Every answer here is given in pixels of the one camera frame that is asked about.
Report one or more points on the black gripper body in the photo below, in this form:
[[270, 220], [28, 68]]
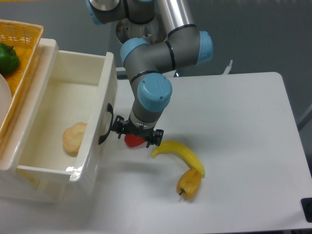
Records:
[[131, 128]]

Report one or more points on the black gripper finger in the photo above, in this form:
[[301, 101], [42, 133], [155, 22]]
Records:
[[120, 126], [154, 137]]

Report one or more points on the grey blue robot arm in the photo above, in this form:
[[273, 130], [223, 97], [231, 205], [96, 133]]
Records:
[[146, 64]]

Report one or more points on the white drawer cabinet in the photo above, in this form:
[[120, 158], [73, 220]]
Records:
[[16, 182]]

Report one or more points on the yellow banana toy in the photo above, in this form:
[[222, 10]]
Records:
[[179, 149]]

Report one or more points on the red bell pepper toy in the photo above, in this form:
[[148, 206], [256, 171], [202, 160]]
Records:
[[133, 140]]

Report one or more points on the cauliflower toy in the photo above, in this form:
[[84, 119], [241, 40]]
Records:
[[72, 138]]

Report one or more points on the orange bell pepper toy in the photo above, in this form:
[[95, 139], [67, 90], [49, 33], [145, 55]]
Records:
[[189, 183]]

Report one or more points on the white plate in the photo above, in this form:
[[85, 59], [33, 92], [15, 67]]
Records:
[[5, 98]]

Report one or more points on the green bell pepper toy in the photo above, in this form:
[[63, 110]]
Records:
[[9, 61]]

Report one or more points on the yellow woven basket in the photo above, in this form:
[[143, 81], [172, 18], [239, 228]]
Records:
[[25, 38]]

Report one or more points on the black object at table edge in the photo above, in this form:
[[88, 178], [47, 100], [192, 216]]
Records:
[[307, 208]]

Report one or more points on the black top drawer handle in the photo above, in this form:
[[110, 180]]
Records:
[[109, 123]]

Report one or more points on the white clamp bracket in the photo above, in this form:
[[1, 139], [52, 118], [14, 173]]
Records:
[[228, 68]]

